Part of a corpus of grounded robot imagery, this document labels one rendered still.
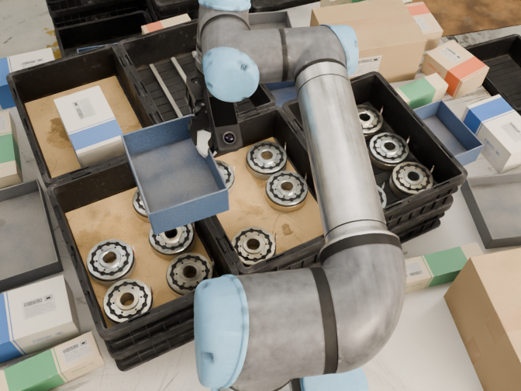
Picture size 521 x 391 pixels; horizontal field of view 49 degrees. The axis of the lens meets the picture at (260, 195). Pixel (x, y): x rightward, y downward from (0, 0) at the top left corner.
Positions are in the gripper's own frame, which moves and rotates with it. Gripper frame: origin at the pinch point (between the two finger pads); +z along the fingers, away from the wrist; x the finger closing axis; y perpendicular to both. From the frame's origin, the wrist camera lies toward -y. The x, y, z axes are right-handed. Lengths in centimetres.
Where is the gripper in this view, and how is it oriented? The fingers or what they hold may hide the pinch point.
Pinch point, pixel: (209, 154)
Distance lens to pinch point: 110.1
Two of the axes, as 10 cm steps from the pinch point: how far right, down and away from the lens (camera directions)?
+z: -1.6, 6.1, 7.8
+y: -3.4, -7.7, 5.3
